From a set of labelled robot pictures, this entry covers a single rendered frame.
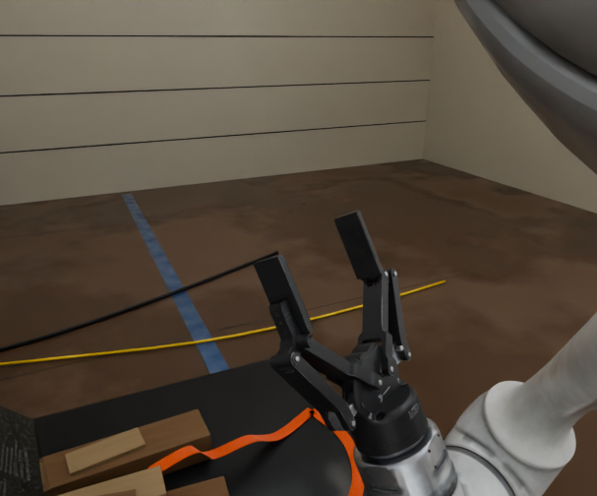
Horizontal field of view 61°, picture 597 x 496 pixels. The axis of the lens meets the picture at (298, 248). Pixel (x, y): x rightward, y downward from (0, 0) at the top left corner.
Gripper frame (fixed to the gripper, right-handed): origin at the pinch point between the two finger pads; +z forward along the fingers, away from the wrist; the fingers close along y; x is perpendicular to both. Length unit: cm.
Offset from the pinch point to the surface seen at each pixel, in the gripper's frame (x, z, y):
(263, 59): 296, 144, -421
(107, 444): 149, -52, -40
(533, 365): 55, -117, -196
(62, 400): 203, -41, -54
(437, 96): 200, 43, -602
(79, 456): 152, -51, -31
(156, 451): 136, -61, -48
